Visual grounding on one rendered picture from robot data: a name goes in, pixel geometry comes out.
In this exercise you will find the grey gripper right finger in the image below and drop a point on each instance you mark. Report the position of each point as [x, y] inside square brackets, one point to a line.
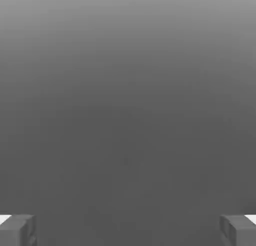
[241, 232]

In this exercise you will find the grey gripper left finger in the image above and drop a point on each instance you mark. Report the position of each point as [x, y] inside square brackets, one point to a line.
[16, 232]

